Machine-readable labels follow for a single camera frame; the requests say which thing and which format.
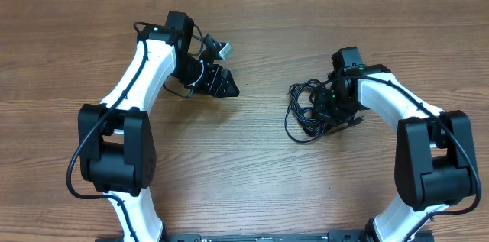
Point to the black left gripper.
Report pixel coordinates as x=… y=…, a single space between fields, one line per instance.
x=215 y=82

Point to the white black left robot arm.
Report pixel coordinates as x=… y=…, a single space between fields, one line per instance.
x=116 y=156

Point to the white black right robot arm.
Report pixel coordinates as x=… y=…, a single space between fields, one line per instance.
x=435 y=170

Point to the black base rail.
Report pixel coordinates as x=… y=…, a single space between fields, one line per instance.
x=331 y=236

